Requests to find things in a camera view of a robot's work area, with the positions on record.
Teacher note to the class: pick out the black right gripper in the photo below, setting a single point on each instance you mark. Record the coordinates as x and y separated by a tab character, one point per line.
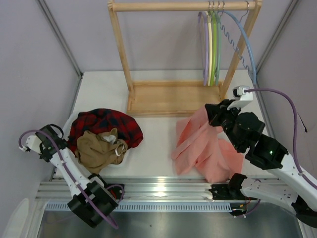
217	113

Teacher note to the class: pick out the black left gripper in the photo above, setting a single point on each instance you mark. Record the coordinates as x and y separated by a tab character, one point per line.
45	138

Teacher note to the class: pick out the pink skirt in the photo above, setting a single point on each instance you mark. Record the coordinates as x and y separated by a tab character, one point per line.
199	146

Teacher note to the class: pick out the purple clothes hanger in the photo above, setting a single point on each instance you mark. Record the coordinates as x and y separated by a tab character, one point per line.
204	37

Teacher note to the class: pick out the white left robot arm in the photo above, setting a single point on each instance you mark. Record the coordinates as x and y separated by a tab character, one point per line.
91	201

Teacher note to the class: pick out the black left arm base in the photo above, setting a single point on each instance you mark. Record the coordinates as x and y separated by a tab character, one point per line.
117	190

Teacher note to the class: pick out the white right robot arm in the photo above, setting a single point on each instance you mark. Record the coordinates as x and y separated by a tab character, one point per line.
245	132

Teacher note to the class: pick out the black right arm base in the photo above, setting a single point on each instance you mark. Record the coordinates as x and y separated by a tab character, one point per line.
220	191

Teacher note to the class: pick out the lime green clothes hanger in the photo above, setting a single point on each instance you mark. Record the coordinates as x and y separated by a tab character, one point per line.
214	47

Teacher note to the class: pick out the cream clothes hanger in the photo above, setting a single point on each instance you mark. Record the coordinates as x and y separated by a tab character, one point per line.
208	21

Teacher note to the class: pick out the grey-green clothes hanger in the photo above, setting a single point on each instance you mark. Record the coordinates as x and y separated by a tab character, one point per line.
218	51

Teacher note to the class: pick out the light blue clothes hanger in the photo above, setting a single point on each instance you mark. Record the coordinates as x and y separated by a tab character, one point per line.
253	8

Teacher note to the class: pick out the tan brown garment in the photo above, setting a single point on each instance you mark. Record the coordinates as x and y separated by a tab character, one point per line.
97	151

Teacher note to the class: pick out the red plaid garment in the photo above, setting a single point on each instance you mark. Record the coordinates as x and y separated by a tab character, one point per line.
104	120

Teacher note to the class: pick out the wooden clothes rack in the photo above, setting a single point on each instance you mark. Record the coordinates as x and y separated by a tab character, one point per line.
168	98

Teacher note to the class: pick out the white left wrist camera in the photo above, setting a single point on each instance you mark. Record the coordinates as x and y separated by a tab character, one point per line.
32	144

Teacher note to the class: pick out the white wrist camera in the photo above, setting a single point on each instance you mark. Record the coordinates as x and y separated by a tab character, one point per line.
241	97
32	144

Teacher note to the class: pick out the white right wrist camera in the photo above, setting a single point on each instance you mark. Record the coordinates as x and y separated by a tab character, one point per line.
241	97

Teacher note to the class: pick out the black hanging cable tie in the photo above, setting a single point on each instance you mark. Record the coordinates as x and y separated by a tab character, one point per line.
303	123

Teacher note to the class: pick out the aluminium mounting rail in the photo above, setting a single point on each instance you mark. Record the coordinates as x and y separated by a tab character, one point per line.
138	189

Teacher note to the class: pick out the white slotted cable duct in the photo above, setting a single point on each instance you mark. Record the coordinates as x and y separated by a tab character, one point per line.
173	207

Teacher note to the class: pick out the left aluminium frame post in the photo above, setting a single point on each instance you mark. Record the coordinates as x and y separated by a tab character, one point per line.
44	7

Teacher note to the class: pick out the aluminium frame post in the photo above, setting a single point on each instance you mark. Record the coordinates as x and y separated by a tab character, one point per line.
44	7
278	32

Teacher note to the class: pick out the right aluminium frame post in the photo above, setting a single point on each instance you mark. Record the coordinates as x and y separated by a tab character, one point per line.
278	32

